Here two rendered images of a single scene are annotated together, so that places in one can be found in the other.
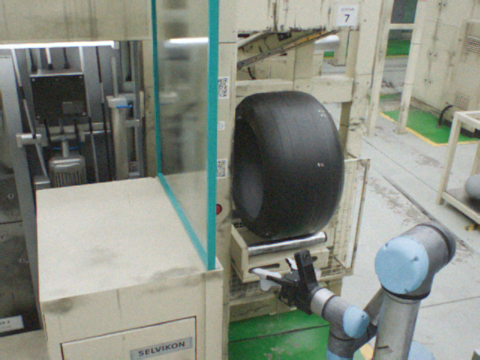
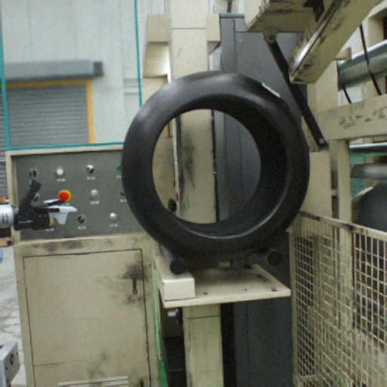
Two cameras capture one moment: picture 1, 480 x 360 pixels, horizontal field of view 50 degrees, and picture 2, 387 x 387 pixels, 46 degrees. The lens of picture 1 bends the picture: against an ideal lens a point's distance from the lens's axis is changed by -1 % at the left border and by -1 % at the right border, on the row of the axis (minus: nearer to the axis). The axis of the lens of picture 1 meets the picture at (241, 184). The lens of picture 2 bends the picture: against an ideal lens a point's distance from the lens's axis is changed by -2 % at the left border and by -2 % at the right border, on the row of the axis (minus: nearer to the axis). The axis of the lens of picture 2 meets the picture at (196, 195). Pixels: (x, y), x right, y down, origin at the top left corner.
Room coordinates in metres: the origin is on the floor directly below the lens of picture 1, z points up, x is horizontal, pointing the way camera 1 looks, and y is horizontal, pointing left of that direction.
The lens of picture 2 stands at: (2.13, -1.56, 1.19)
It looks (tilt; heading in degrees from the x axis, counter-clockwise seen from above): 4 degrees down; 103
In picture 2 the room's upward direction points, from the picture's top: 3 degrees counter-clockwise
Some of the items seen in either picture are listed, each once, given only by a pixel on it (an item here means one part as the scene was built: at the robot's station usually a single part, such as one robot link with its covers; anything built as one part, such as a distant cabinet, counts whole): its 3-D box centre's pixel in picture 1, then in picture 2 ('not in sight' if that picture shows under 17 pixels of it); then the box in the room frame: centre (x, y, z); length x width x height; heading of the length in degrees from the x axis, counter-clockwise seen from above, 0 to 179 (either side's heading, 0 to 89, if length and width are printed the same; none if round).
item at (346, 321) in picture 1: (346, 317); not in sight; (1.12, -0.29, 1.04); 0.11 x 0.08 x 0.09; 43
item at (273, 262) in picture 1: (282, 258); (172, 274); (1.71, -0.17, 0.84); 0.36 x 0.09 x 0.06; 111
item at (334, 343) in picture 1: (344, 342); not in sight; (1.13, -0.31, 0.94); 0.11 x 0.08 x 0.11; 133
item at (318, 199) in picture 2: not in sight; (301, 193); (2.12, 0.22, 1.05); 0.20 x 0.15 x 0.30; 111
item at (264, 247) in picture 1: (284, 243); (171, 255); (1.71, -0.17, 0.90); 0.35 x 0.05 x 0.05; 111
